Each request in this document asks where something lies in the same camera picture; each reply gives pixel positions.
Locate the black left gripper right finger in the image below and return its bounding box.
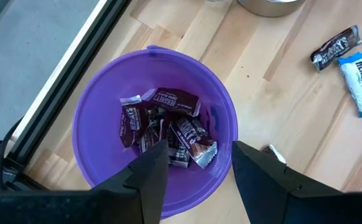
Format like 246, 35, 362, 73
231, 140, 362, 224

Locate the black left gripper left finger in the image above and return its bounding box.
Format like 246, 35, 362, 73
0, 139, 169, 224

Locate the blue white Hershey's bar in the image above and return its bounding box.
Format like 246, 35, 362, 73
338, 51, 362, 118

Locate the purple face plastic bucket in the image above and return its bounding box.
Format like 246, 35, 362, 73
71, 45, 239, 220

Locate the silver table lamp white shade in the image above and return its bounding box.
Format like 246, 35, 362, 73
236, 0, 307, 18

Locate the black power cable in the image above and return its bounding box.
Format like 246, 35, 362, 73
0, 117, 25, 192

